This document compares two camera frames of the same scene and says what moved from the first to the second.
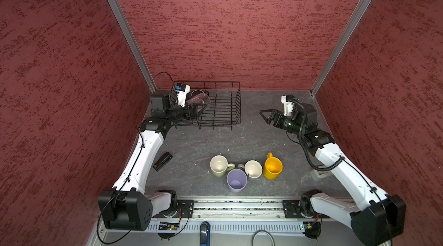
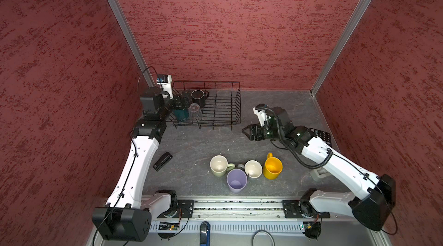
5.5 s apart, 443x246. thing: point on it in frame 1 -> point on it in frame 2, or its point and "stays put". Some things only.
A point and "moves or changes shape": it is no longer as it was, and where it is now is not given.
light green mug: [219, 166] stays put
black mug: [198, 91] stays put
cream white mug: [253, 167] stays put
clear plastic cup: [202, 99] moves or changes shape
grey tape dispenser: [317, 175] stays put
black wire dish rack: [225, 105] stays put
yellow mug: [273, 167] stays put
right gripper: [273, 112] -> [252, 129]
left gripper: [195, 114] -> [178, 104]
